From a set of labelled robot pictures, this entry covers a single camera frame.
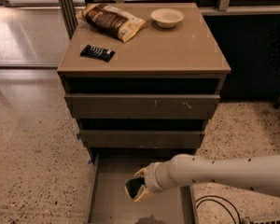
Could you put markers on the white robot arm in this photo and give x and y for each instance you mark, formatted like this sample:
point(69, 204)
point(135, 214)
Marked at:
point(259, 174)

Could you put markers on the open bottom grey drawer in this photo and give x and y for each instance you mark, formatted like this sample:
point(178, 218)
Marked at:
point(111, 205)

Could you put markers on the metal window frame post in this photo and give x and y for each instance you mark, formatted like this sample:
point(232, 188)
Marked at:
point(69, 16)

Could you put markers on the green and yellow sponge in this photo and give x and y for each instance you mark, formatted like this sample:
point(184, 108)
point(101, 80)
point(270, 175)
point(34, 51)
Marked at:
point(134, 187)

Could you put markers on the middle grey drawer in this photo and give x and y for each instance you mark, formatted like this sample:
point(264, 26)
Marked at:
point(142, 139)

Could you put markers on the blue tape pieces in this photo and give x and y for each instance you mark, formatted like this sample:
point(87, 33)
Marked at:
point(85, 146)

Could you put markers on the top grey drawer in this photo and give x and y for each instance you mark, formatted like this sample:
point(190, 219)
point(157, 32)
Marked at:
point(141, 106)

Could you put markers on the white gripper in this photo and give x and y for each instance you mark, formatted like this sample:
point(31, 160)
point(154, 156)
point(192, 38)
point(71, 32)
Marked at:
point(151, 177)

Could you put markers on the grey three-drawer cabinet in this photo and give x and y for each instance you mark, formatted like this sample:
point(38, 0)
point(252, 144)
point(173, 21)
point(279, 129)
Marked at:
point(183, 60)

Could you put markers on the dark blue snack bar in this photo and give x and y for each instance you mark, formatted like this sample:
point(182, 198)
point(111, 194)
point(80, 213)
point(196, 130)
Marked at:
point(97, 53)

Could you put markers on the white bowl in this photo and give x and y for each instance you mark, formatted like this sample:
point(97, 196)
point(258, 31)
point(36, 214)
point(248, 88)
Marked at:
point(167, 17)

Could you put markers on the brown and white snack bag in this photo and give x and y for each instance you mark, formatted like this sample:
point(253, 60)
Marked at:
point(111, 20)

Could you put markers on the floor vent grille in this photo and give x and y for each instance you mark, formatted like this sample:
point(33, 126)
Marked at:
point(261, 220)

